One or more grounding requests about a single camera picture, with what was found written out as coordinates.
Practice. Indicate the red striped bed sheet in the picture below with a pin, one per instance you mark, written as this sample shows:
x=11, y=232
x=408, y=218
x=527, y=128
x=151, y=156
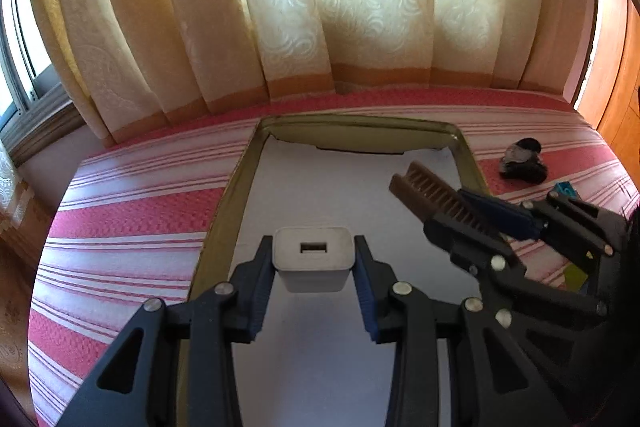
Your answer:
x=125, y=232

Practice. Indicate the black crumpled object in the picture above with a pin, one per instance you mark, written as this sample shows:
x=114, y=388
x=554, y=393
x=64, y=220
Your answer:
x=522, y=162

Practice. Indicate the window frame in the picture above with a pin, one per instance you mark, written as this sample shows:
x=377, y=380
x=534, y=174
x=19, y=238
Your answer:
x=30, y=107

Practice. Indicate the cream patterned curtain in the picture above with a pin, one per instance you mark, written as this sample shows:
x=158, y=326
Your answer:
x=300, y=7

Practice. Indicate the gold metal tray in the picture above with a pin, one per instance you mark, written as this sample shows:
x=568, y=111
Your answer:
x=310, y=187

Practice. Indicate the brown comb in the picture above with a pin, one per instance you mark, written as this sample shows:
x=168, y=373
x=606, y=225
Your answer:
x=415, y=197

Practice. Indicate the blue building block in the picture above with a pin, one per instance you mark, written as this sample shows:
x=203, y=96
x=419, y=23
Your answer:
x=567, y=191

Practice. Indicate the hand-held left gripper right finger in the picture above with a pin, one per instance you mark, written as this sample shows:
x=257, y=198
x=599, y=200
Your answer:
x=367, y=302

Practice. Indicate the white charger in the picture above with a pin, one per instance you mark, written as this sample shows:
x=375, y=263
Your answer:
x=311, y=264

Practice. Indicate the wooden wardrobe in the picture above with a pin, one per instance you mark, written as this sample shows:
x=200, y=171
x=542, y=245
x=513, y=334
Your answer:
x=617, y=72

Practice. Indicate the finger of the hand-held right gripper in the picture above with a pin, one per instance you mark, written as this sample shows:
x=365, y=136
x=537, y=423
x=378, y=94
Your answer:
x=452, y=227
x=505, y=217

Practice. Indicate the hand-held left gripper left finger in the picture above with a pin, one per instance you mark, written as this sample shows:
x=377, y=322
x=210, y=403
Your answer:
x=257, y=287

